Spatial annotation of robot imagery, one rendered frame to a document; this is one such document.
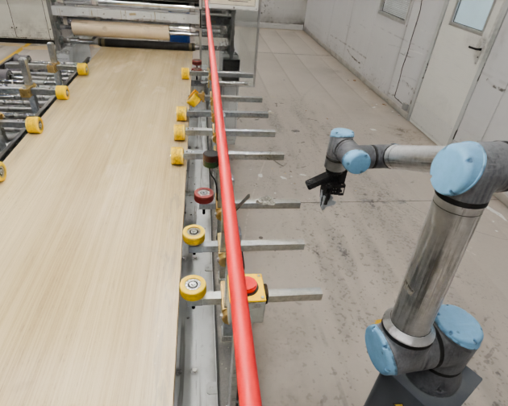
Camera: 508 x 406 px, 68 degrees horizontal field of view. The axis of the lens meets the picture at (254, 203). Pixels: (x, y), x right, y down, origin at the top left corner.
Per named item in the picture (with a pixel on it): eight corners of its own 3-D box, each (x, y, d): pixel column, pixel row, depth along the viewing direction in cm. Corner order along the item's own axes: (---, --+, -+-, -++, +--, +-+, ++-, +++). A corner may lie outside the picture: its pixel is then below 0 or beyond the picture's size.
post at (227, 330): (232, 334, 127) (240, 223, 99) (233, 343, 124) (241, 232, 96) (222, 335, 126) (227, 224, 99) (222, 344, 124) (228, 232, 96)
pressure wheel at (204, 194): (213, 208, 165) (213, 185, 158) (213, 219, 158) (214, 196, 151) (194, 208, 163) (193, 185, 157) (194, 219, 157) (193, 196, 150)
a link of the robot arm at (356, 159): (380, 152, 133) (364, 137, 143) (350, 153, 131) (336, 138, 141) (373, 175, 139) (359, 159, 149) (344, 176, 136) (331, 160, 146)
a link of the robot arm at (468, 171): (430, 379, 115) (543, 156, 76) (379, 389, 111) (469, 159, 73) (403, 339, 128) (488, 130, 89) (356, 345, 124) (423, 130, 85)
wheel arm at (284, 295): (318, 294, 126) (320, 285, 124) (321, 302, 123) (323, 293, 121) (187, 300, 120) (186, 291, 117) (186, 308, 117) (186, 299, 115)
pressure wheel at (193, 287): (193, 294, 124) (192, 269, 118) (210, 306, 121) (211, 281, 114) (175, 308, 119) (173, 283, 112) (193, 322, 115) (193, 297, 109)
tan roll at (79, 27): (227, 41, 345) (228, 26, 338) (228, 44, 335) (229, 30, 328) (63, 32, 325) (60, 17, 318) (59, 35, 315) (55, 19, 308)
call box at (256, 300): (258, 298, 81) (261, 272, 76) (263, 325, 75) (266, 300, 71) (226, 300, 80) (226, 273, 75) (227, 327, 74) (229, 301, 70)
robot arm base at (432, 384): (420, 337, 141) (430, 320, 135) (469, 376, 129) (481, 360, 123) (390, 364, 131) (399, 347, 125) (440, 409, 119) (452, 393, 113)
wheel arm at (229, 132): (273, 134, 200) (274, 128, 198) (275, 137, 197) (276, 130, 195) (178, 132, 193) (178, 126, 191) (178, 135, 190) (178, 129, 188)
